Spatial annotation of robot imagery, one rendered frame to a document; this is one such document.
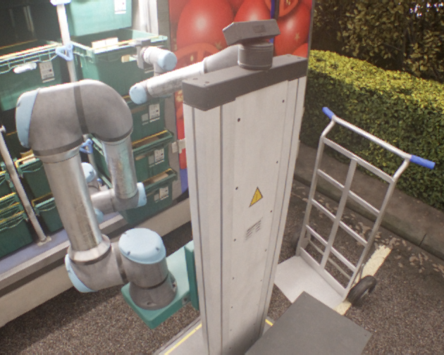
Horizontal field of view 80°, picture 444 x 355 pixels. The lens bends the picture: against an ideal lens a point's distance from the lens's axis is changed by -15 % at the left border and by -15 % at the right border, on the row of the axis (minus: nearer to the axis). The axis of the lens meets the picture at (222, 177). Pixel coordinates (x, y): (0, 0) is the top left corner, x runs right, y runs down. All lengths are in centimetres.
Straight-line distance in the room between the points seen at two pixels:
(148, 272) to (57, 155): 38
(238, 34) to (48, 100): 39
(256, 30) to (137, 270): 63
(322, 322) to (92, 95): 112
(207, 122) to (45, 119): 32
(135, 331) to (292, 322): 126
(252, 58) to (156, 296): 68
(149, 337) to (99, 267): 143
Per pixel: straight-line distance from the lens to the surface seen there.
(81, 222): 75
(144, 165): 178
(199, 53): 191
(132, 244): 82
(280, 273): 247
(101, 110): 65
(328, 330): 129
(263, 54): 61
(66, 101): 65
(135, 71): 157
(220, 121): 56
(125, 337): 224
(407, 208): 338
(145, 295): 92
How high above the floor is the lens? 193
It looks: 35 degrees down
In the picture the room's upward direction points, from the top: straight up
